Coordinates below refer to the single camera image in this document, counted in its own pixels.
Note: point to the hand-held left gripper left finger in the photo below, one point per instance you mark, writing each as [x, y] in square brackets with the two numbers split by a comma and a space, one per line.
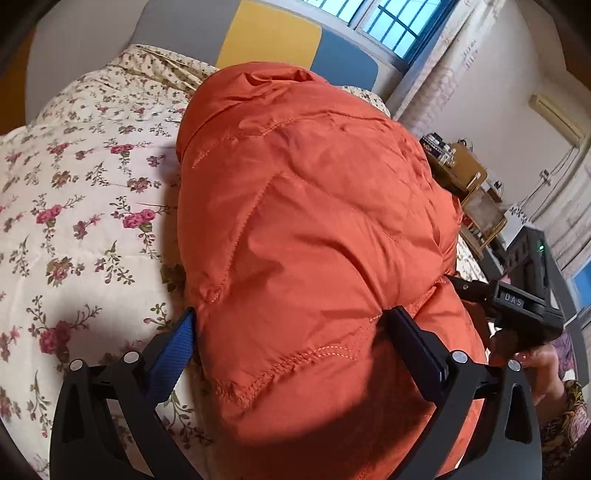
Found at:
[178, 355]

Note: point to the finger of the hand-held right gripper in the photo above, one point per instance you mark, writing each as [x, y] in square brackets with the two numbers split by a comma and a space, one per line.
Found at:
[471, 290]

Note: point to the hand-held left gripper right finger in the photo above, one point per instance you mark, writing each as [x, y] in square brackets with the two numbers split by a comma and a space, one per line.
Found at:
[418, 350]

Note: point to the orange padded jacket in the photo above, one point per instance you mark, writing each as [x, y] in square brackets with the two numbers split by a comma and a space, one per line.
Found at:
[314, 240]

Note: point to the person's right hand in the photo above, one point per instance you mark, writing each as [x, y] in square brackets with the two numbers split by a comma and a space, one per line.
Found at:
[538, 369]

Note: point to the white floral box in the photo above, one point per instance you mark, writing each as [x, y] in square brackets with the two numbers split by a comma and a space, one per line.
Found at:
[519, 224]

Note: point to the wooden nightstand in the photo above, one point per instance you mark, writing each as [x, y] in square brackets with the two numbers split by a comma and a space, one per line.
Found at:
[475, 194]

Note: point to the dark items on nightstand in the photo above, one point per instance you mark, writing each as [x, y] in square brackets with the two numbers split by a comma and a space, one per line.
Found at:
[436, 147]

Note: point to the floral bed blanket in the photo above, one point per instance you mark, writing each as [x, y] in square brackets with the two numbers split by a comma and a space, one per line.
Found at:
[83, 221]

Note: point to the white lace curtain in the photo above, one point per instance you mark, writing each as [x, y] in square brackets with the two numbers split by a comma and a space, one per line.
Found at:
[450, 87]

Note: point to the barred window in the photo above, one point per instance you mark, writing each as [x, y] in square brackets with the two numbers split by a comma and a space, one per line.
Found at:
[397, 23]

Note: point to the grey yellow blue headboard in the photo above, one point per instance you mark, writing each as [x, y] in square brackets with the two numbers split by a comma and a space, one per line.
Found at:
[272, 37]

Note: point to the wall air conditioner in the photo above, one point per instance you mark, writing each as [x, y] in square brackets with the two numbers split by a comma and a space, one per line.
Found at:
[556, 117]

